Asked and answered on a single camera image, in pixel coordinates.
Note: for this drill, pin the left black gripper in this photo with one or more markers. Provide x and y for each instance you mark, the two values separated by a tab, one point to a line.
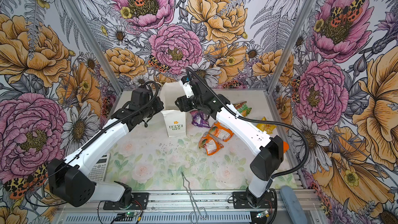
159	107

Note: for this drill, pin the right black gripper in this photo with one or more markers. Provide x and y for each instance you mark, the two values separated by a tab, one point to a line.
183	103

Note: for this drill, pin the purple snack packet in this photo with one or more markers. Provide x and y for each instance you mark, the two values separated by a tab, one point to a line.
199	119

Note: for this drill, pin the white paper bag Love Life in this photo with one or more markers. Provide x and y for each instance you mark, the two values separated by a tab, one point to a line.
175	120

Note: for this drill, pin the orange snack packet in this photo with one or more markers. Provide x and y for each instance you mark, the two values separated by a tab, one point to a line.
210	144
221	132

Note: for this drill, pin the yellow snack packet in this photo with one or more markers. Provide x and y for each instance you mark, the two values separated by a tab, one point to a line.
267	128

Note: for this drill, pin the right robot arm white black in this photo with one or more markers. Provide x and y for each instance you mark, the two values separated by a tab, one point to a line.
268	151

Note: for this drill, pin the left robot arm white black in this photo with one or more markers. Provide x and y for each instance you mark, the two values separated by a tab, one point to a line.
69	177

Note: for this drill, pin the green snack packet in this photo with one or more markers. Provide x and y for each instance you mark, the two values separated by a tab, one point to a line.
243	108

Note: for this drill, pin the white calculator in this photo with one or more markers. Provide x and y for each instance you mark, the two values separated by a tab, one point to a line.
98	172

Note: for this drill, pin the left green circuit board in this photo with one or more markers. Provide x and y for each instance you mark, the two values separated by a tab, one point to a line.
128	216

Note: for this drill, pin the green circuit board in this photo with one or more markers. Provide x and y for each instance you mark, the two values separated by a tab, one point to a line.
128	216
262	214

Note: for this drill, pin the right green circuit board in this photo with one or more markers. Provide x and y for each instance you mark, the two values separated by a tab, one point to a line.
262	214

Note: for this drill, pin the grey padded object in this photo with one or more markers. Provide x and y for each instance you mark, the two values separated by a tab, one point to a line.
293	205

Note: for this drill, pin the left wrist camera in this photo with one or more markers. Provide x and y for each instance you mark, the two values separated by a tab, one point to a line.
140	95

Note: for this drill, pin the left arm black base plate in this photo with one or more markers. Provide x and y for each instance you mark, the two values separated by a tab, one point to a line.
135	201

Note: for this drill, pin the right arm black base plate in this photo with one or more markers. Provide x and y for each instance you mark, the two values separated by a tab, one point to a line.
246	200

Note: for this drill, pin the aluminium front rail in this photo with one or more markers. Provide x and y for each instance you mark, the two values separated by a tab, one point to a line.
174	207

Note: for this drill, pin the metal wire tongs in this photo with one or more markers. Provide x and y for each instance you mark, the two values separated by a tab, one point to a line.
198	213

